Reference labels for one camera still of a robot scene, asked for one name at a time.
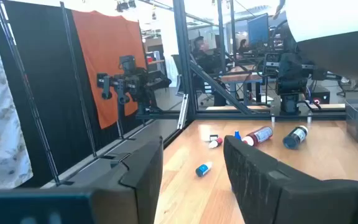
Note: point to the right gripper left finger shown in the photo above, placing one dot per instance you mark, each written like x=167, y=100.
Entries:
x=135, y=186

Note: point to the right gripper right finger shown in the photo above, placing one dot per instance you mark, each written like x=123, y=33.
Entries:
x=275, y=193

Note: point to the large black food coloring bottle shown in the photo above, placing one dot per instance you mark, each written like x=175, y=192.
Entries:
x=294, y=138

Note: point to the large red food coloring bottle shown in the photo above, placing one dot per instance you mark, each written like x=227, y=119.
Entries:
x=259, y=135

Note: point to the small blue food coloring bottle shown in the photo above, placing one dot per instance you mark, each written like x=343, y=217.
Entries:
x=202, y=170

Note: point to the small red food coloring bottle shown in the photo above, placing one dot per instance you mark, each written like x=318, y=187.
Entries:
x=216, y=142

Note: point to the small black food coloring bottle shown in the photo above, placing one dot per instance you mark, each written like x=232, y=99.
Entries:
x=213, y=137

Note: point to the background black robot arm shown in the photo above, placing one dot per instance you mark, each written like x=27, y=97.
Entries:
x=135, y=82

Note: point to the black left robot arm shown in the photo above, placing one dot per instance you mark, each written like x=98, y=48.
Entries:
x=291, y=93

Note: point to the wooden background desk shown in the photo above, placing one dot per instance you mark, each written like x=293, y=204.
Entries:
x=241, y=77

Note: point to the computer monitor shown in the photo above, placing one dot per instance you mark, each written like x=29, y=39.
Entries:
x=258, y=29

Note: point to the person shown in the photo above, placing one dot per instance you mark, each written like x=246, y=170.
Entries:
x=243, y=46
x=200, y=49

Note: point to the white globe lamp black base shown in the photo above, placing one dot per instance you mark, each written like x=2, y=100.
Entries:
x=337, y=37

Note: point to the thin black stand pole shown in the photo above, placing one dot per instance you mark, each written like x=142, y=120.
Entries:
x=26, y=90
x=77, y=77

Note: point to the orange cloth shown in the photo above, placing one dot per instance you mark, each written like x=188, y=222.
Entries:
x=107, y=62

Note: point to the black partition curtain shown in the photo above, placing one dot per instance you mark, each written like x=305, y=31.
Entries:
x=48, y=93

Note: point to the silver metal bracket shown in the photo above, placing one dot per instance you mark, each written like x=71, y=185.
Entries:
x=182, y=112

